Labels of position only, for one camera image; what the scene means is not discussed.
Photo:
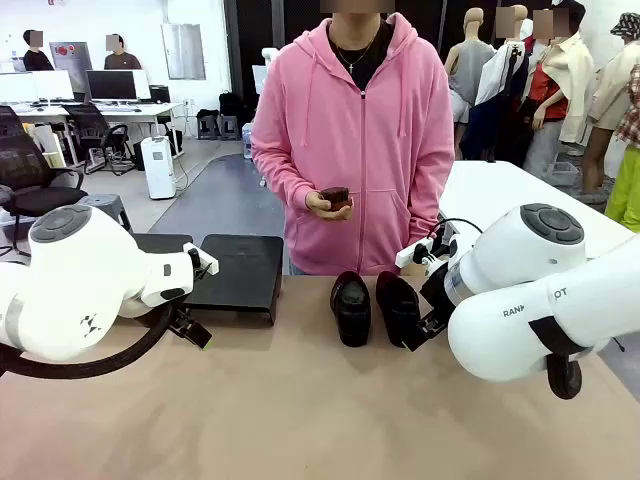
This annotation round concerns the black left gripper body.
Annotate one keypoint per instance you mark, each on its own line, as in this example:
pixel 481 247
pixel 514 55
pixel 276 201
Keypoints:
pixel 183 308

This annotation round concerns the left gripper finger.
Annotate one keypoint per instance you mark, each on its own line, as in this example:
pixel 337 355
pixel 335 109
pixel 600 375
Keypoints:
pixel 199 336
pixel 179 321

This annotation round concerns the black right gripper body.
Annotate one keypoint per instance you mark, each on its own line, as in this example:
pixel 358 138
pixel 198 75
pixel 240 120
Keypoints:
pixel 436 292

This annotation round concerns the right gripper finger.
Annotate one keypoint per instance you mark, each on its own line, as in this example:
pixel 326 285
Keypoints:
pixel 419 337
pixel 438 321

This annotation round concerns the black leather loafer shoe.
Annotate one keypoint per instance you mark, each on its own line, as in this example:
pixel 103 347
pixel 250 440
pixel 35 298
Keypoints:
pixel 352 315
pixel 397 310

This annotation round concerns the brown shoe brush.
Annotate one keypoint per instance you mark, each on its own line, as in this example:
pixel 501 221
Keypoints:
pixel 336 197

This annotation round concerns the person left forearm pink sleeve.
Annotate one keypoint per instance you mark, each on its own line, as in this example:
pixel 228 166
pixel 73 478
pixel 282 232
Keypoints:
pixel 430 210

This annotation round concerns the person right forearm pink sleeve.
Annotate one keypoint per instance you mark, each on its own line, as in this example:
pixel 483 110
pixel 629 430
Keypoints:
pixel 280 170

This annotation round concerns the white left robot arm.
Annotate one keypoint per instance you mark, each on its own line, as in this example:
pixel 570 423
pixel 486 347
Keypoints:
pixel 75 280

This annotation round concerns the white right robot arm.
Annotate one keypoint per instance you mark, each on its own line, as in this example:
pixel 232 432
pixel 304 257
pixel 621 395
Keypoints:
pixel 500 320

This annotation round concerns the person left hand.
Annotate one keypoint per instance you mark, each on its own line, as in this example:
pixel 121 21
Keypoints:
pixel 414 270

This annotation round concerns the person right hand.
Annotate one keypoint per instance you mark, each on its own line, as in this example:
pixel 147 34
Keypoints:
pixel 332 214

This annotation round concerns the white table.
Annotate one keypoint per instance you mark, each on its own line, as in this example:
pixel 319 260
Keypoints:
pixel 500 195

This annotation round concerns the grey plastic stool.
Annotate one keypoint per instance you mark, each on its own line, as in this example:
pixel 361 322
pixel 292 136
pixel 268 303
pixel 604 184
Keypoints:
pixel 107 205

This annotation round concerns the white air purifier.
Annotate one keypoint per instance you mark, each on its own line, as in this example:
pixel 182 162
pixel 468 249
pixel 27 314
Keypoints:
pixel 159 167

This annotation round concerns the person torso pink hoodie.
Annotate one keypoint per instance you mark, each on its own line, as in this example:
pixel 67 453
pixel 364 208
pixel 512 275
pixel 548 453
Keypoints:
pixel 360 165

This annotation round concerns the grey basket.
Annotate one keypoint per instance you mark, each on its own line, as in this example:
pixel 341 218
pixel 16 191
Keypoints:
pixel 565 174

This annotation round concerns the clear water jug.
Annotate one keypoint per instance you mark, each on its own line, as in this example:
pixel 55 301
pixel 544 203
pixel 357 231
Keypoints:
pixel 247 142

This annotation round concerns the black plastic stool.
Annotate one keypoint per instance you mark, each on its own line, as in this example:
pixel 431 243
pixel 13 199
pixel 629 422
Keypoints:
pixel 229 127
pixel 207 125

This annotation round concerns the black mesh office chair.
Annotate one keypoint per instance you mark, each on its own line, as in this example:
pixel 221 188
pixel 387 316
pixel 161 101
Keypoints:
pixel 92 130
pixel 25 165

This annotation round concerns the white office desk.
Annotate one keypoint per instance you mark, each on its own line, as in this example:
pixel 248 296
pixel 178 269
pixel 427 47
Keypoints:
pixel 150 109

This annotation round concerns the black bag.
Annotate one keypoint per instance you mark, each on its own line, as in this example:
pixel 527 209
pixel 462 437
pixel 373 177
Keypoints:
pixel 231 104

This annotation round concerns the mannequin navy white jacket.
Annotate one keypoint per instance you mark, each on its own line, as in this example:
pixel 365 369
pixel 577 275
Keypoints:
pixel 502 90

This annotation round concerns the neon yellow trousers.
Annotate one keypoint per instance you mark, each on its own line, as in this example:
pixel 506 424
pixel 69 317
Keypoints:
pixel 627 190

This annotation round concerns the mannequin grey tank top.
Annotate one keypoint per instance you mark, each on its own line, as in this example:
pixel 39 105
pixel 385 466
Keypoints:
pixel 470 70

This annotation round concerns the white computer monitor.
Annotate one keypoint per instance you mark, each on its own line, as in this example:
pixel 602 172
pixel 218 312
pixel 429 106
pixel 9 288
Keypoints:
pixel 17 87
pixel 52 85
pixel 142 84

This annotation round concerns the black computer monitor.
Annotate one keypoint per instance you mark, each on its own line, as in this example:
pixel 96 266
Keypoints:
pixel 111 85

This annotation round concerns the mannequin red top cream jacket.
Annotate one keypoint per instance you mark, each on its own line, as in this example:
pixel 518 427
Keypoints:
pixel 555 90

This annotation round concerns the white torso mannequin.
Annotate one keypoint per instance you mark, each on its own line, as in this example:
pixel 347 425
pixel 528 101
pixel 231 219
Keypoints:
pixel 270 67

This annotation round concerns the seated person brown shirt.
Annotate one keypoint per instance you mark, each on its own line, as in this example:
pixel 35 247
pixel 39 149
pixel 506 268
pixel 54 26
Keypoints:
pixel 121 56

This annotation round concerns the grey board with red dots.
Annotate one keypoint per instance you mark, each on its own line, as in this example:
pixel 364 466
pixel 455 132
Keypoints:
pixel 70 62

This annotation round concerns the mannequin bucket hat beige coat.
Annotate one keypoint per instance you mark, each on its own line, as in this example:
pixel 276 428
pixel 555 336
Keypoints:
pixel 617 85

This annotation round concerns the seated person black shirt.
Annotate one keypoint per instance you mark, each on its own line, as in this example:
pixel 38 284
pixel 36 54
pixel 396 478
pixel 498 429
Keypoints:
pixel 36 55

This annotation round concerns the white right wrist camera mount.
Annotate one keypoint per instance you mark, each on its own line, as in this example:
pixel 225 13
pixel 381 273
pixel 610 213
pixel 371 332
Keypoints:
pixel 414 252

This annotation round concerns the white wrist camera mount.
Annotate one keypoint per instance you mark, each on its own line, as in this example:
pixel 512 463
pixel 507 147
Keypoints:
pixel 204 260
pixel 414 252

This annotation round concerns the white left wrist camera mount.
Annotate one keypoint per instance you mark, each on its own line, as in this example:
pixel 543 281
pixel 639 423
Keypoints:
pixel 204 260

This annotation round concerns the silver wall panel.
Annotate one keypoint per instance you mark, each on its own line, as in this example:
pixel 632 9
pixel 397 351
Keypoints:
pixel 183 50

